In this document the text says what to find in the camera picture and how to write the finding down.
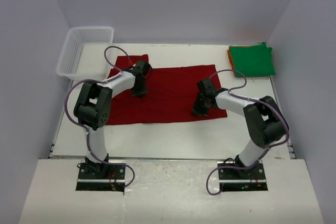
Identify white plastic basket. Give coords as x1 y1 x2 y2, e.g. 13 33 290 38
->
56 26 114 81

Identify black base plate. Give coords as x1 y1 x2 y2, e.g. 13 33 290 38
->
76 161 125 193
218 163 268 193

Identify red t shirt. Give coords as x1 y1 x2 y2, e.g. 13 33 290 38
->
107 65 227 125

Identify green folded t shirt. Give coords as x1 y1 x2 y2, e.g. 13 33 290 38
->
230 43 275 78

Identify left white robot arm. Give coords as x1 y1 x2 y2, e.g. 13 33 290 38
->
74 60 152 178

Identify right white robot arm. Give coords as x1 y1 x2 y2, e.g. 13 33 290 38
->
192 78 289 178

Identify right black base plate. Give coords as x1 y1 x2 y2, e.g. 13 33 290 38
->
218 163 268 193

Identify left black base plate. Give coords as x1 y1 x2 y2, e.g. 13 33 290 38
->
76 161 125 193

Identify orange folded t shirt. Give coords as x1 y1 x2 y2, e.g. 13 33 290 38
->
227 46 237 78

